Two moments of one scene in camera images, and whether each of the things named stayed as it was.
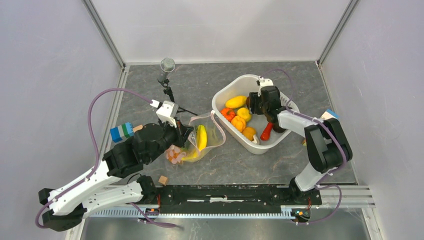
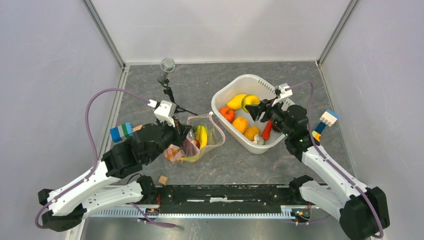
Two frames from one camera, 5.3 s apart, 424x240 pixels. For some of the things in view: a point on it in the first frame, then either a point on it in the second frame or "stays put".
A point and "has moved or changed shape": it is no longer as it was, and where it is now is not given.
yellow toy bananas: [201, 138] stays put
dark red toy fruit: [271, 116] has moved or changed shape
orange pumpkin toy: [174, 154] stays put
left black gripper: [181, 131] stays put
